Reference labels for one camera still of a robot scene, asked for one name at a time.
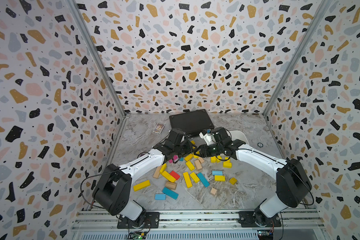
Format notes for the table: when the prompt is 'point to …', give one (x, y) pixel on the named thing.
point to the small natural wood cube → (213, 191)
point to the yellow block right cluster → (228, 165)
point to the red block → (175, 175)
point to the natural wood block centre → (198, 165)
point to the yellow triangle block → (233, 181)
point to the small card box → (158, 128)
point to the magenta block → (175, 158)
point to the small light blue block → (160, 196)
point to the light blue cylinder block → (217, 172)
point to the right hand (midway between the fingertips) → (197, 153)
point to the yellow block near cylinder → (219, 178)
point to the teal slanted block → (203, 179)
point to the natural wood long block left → (157, 171)
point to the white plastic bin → (238, 135)
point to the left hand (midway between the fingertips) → (199, 147)
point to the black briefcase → (192, 123)
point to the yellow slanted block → (168, 176)
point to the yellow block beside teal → (195, 177)
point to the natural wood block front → (171, 185)
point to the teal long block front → (170, 193)
